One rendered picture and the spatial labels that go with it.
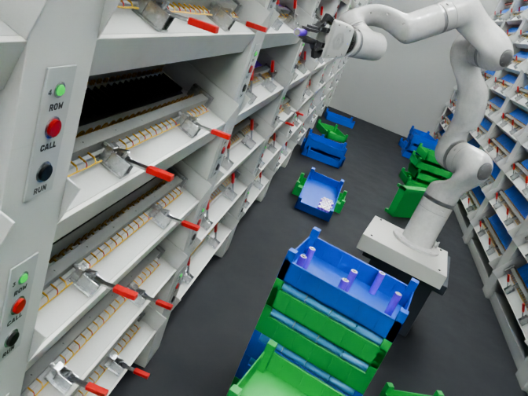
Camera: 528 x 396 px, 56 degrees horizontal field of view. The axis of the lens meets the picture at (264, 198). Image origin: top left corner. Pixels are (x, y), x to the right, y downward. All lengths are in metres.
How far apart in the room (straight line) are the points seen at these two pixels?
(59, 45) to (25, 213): 0.15
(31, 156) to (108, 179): 0.22
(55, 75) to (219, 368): 1.19
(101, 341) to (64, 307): 0.26
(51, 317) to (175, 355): 0.82
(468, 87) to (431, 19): 0.32
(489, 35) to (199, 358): 1.31
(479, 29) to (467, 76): 0.18
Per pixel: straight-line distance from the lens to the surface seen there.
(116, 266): 0.85
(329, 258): 1.37
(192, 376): 1.47
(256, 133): 1.79
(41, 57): 0.43
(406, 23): 1.62
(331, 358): 1.26
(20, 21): 0.41
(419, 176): 4.11
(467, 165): 1.88
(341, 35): 1.45
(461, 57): 1.86
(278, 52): 1.76
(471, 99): 1.85
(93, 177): 0.65
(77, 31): 0.46
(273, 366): 1.19
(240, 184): 1.84
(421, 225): 1.97
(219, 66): 1.08
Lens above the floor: 1.00
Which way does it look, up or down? 22 degrees down
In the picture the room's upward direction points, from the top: 21 degrees clockwise
